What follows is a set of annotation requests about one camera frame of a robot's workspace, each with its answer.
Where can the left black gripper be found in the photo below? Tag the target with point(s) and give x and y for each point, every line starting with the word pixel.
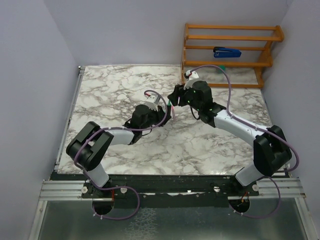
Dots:
pixel 160 114

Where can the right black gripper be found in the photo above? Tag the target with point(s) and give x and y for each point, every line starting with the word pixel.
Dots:
pixel 174 97

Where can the green black highlighter pen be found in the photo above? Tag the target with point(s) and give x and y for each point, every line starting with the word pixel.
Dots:
pixel 170 106

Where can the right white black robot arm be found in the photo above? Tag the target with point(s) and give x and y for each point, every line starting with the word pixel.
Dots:
pixel 270 151

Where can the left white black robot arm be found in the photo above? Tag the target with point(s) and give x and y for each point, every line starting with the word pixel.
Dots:
pixel 90 145

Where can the pink pen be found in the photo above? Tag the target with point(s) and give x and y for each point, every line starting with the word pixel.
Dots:
pixel 173 113

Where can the green small object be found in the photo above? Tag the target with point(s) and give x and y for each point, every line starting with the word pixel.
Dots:
pixel 223 68

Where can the blue stapler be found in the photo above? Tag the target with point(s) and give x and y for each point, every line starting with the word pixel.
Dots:
pixel 224 52

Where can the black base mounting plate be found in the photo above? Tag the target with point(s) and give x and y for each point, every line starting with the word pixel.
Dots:
pixel 161 191

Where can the wooden shelf rack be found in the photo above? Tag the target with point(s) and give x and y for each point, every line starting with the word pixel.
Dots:
pixel 255 43

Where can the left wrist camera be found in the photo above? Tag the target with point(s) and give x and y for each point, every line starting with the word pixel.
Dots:
pixel 152 102

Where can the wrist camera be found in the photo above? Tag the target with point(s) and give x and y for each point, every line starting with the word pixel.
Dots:
pixel 152 102
pixel 191 77

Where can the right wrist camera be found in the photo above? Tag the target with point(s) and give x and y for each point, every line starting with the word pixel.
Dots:
pixel 191 77

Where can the aluminium rail frame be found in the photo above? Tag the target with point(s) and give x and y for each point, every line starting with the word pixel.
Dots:
pixel 278 212

